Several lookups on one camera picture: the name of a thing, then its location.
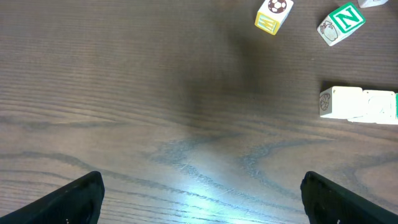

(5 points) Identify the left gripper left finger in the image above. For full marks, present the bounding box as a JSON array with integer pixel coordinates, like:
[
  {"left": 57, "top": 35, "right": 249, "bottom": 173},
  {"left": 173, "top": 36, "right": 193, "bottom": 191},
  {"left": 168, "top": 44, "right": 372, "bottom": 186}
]
[{"left": 1, "top": 171, "right": 105, "bottom": 224}]

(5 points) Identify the green N block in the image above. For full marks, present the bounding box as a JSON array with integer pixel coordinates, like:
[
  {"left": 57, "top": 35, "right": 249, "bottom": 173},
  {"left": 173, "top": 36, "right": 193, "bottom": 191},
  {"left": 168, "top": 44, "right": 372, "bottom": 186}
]
[{"left": 317, "top": 2, "right": 366, "bottom": 47}]

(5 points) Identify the cream picture block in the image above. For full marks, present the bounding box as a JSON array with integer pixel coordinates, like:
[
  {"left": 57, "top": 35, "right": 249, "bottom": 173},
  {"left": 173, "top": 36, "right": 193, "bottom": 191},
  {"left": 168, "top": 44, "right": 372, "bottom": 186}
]
[{"left": 254, "top": 0, "right": 294, "bottom": 35}]

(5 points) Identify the green R block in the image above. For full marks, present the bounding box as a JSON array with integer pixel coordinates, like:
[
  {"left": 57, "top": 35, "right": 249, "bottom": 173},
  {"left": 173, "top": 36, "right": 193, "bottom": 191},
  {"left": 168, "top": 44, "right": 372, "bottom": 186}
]
[{"left": 376, "top": 92, "right": 398, "bottom": 126}]

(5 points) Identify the yellow C block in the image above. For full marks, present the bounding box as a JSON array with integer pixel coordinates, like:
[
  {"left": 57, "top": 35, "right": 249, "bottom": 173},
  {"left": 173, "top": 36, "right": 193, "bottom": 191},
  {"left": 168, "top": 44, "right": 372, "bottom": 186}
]
[{"left": 319, "top": 86, "right": 364, "bottom": 119}]

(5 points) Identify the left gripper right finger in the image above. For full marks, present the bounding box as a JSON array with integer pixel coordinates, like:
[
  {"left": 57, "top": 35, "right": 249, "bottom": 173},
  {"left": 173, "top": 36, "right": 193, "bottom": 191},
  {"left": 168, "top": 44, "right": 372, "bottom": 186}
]
[{"left": 300, "top": 171, "right": 397, "bottom": 224}]

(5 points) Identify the yellow O block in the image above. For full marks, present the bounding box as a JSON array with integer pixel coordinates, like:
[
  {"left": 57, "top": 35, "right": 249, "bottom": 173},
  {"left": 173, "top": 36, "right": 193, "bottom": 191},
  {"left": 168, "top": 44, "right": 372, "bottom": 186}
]
[{"left": 348, "top": 90, "right": 397, "bottom": 124}]

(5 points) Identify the red A block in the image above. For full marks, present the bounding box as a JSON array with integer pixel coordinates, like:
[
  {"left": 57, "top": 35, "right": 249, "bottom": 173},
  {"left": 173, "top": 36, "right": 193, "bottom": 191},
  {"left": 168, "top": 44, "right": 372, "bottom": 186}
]
[{"left": 358, "top": 0, "right": 389, "bottom": 8}]

